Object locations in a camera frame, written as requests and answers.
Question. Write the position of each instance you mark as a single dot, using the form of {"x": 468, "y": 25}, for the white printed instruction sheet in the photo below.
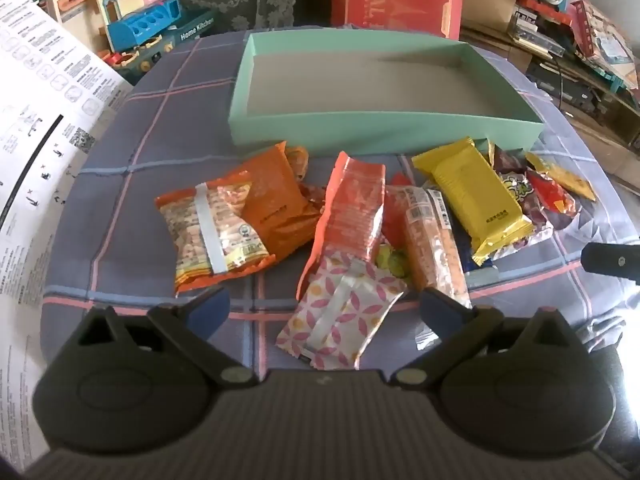
{"x": 57, "y": 99}

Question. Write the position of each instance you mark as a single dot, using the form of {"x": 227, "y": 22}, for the small round orange snack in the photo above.
{"x": 298, "y": 159}

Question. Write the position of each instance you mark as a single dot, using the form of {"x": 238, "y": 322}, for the mint green cardboard box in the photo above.
{"x": 373, "y": 92}

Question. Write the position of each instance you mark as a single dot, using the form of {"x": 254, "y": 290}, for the yellow green Mini snack bar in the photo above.
{"x": 394, "y": 261}

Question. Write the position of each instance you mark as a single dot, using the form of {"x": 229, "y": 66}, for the blue white snack packet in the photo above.
{"x": 475, "y": 276}

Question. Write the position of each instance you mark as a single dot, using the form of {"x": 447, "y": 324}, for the orange peanut snack bag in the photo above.
{"x": 213, "y": 242}

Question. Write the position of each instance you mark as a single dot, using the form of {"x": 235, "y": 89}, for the purple QQ gummy bag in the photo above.
{"x": 511, "y": 167}

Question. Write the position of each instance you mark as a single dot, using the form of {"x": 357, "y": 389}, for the orange red translucent packet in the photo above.
{"x": 352, "y": 218}

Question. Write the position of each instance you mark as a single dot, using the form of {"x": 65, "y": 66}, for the golden yellow stick packet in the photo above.
{"x": 565, "y": 178}

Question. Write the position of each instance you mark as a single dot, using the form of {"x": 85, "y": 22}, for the toy home kitchen set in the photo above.
{"x": 131, "y": 35}

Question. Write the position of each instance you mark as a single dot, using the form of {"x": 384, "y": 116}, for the small red candy packet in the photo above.
{"x": 394, "y": 211}

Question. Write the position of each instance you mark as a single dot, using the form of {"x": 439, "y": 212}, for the plain orange snack packet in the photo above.
{"x": 282, "y": 217}

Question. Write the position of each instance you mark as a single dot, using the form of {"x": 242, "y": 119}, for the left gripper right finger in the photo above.
{"x": 462, "y": 333}

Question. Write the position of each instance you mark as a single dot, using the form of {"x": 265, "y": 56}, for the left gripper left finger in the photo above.
{"x": 188, "y": 328}

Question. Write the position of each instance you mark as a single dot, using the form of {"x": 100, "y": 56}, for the long orange cracker pack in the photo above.
{"x": 432, "y": 252}

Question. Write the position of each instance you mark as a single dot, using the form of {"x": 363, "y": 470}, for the red Skittles bag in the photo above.
{"x": 557, "y": 205}

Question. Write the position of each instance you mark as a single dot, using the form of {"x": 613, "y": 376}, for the wooden low shelf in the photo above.
{"x": 609, "y": 116}

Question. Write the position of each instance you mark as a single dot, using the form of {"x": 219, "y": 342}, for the pink floral white packet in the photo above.
{"x": 343, "y": 307}

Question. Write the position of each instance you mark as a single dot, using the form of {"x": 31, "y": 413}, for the yellow snack bar packet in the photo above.
{"x": 485, "y": 207}

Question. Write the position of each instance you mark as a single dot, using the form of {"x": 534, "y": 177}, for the blue plaid tablecloth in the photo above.
{"x": 112, "y": 247}

